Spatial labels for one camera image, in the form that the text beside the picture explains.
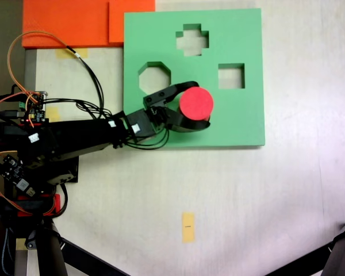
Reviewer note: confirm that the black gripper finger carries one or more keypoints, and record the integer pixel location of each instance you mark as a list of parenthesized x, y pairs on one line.
[(161, 96), (178, 123)]

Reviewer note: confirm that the large orange flat mat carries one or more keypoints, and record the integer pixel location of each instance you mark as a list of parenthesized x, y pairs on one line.
[(66, 23)]

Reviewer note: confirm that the yellow tape piece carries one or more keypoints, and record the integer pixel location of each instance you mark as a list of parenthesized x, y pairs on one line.
[(54, 115), (63, 53), (188, 227)]

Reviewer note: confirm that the black notched tripod leg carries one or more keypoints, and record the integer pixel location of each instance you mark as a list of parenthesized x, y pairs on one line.
[(343, 253)]

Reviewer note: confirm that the green shape-hole board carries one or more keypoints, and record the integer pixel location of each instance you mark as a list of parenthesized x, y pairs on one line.
[(241, 123)]

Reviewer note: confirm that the circuit board with green terminal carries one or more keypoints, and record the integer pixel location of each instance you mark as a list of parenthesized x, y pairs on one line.
[(36, 112)]

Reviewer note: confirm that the black circuit board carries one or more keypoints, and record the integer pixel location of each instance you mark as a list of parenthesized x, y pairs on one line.
[(13, 169)]

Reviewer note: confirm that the red printed clamp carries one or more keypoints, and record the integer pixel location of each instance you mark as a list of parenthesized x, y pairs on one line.
[(56, 202)]

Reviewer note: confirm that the red cylinder block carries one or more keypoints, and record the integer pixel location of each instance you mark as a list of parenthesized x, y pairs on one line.
[(196, 103)]

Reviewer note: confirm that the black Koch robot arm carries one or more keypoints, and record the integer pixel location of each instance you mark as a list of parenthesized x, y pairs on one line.
[(74, 135)]

